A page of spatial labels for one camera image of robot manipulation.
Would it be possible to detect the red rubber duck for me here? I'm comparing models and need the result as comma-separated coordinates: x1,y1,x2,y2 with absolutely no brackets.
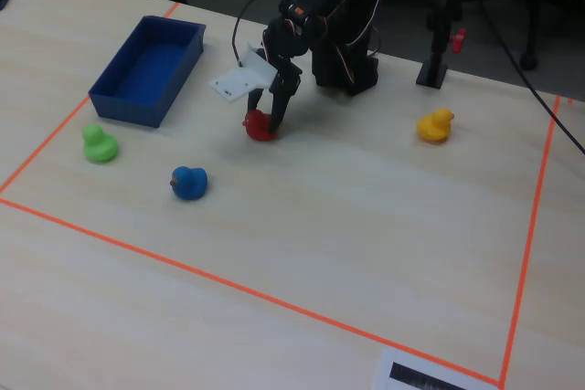
241,108,282,142

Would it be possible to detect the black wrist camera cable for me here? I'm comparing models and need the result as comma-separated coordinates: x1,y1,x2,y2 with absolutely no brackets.
231,0,303,68

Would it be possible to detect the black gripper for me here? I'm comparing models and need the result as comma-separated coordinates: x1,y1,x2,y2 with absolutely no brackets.
246,15,317,133

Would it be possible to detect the red stand knob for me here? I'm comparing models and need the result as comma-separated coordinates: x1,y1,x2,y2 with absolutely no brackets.
449,27,468,55

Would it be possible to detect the black office chair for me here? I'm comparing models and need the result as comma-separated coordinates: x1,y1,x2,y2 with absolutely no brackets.
473,0,580,72

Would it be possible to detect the white paper with black bar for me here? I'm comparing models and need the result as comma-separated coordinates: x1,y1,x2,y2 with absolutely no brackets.
370,347,502,390

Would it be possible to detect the orange tape strip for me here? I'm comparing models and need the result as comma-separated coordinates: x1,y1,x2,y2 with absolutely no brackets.
498,94,562,389
0,196,503,386
0,2,180,195

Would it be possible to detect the blue plastic box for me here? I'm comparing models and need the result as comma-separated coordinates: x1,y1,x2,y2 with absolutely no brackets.
87,15,207,129

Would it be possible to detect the yellow rubber duck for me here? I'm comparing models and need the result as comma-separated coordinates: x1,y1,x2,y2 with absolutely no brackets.
416,107,456,145

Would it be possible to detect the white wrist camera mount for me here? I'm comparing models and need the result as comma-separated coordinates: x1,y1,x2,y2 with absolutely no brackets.
208,41,278,102

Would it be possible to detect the long black cable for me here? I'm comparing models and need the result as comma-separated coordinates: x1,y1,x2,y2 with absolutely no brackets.
473,0,585,156

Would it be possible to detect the blue rubber duck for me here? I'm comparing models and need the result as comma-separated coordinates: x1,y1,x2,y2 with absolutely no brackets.
169,165,209,202

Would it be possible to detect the green rubber duck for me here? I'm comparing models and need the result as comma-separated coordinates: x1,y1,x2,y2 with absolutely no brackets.
81,123,121,164

